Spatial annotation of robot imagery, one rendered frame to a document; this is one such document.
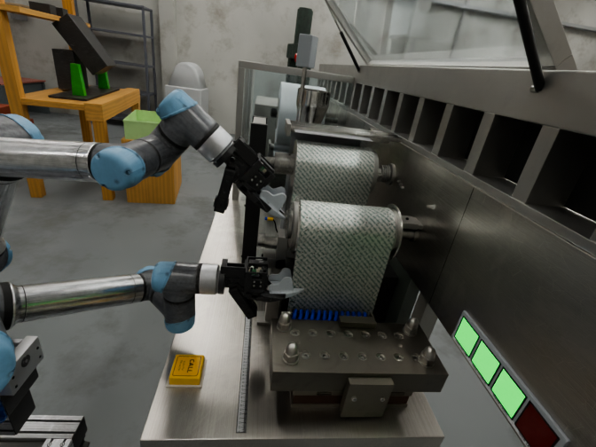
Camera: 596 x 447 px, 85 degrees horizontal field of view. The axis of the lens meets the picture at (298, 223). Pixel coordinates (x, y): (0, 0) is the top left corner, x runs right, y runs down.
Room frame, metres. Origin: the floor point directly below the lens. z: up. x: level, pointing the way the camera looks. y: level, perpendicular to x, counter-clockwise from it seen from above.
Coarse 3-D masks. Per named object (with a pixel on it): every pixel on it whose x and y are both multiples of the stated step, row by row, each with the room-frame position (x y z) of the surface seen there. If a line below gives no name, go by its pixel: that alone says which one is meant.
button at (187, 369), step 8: (176, 360) 0.56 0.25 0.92; (184, 360) 0.56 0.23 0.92; (192, 360) 0.57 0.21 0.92; (200, 360) 0.57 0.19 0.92; (176, 368) 0.54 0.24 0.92; (184, 368) 0.54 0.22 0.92; (192, 368) 0.54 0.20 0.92; (200, 368) 0.55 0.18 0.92; (176, 376) 0.52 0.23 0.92; (184, 376) 0.52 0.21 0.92; (192, 376) 0.52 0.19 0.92; (200, 376) 0.54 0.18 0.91; (176, 384) 0.51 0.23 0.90; (184, 384) 0.51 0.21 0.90; (192, 384) 0.52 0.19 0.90
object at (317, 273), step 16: (304, 256) 0.68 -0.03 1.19; (320, 256) 0.69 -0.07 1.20; (336, 256) 0.70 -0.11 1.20; (352, 256) 0.70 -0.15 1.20; (304, 272) 0.68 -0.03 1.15; (320, 272) 0.69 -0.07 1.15; (336, 272) 0.70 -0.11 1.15; (352, 272) 0.70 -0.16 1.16; (368, 272) 0.71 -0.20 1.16; (304, 288) 0.69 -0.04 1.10; (320, 288) 0.69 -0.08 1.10; (336, 288) 0.70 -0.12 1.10; (352, 288) 0.70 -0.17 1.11; (368, 288) 0.71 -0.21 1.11; (288, 304) 0.68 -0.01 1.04; (304, 304) 0.69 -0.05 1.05; (320, 304) 0.69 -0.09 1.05; (336, 304) 0.70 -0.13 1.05; (352, 304) 0.71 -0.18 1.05; (368, 304) 0.71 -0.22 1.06
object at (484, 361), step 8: (480, 344) 0.46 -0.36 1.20; (480, 352) 0.45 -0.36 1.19; (488, 352) 0.44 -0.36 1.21; (472, 360) 0.46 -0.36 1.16; (480, 360) 0.44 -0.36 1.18; (488, 360) 0.43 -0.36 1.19; (496, 360) 0.42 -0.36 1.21; (480, 368) 0.44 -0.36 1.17; (488, 368) 0.42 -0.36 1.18; (496, 368) 0.41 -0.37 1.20; (488, 376) 0.42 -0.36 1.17
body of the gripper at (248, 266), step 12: (228, 264) 0.66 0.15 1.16; (240, 264) 0.66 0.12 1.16; (252, 264) 0.67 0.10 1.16; (264, 264) 0.68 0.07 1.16; (228, 276) 0.64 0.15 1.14; (240, 276) 0.65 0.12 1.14; (252, 276) 0.64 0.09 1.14; (264, 276) 0.64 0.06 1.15; (240, 288) 0.65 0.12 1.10; (252, 288) 0.64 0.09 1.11; (264, 288) 0.65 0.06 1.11
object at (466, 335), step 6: (462, 324) 0.51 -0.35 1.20; (468, 324) 0.50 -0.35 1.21; (462, 330) 0.51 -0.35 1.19; (468, 330) 0.49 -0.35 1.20; (456, 336) 0.51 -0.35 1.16; (462, 336) 0.50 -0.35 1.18; (468, 336) 0.49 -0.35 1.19; (474, 336) 0.48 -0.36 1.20; (462, 342) 0.49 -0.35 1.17; (468, 342) 0.48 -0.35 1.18; (474, 342) 0.47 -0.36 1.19; (468, 348) 0.48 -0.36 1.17; (468, 354) 0.47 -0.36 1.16
